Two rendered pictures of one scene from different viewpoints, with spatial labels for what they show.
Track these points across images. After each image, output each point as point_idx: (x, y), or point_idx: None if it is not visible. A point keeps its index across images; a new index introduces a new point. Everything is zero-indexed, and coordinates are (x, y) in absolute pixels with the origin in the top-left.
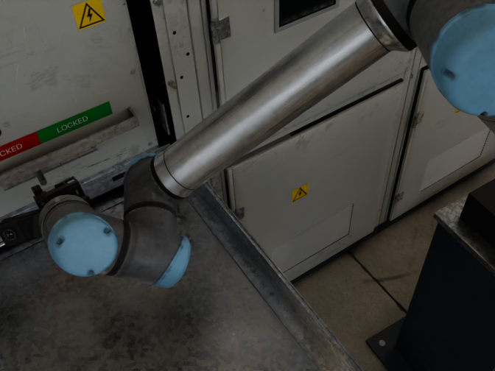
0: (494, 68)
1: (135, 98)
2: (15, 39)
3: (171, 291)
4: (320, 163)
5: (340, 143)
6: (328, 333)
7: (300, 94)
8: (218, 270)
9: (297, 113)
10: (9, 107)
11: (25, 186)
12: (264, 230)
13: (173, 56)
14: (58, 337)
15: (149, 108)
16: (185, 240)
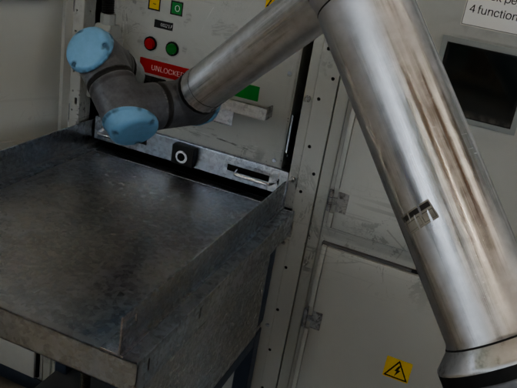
0: None
1: (281, 102)
2: None
3: (151, 227)
4: (437, 350)
5: None
6: (163, 283)
7: (272, 13)
8: (195, 245)
9: (268, 38)
10: (192, 37)
11: None
12: (335, 379)
13: (319, 71)
14: (68, 190)
15: (288, 122)
16: (150, 115)
